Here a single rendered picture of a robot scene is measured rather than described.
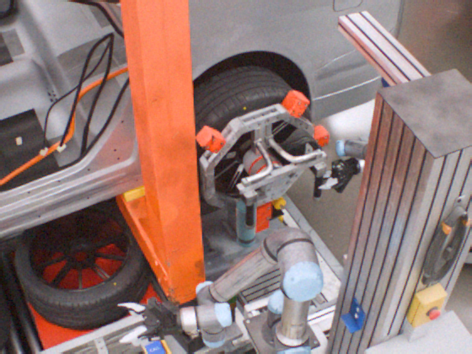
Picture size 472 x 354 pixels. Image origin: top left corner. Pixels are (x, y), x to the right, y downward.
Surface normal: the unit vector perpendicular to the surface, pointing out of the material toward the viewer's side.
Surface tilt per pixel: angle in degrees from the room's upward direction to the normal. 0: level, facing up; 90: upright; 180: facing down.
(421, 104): 0
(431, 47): 0
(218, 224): 0
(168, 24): 90
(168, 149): 90
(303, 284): 82
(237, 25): 90
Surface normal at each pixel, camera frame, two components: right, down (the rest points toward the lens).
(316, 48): 0.47, 0.65
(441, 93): 0.00, -0.69
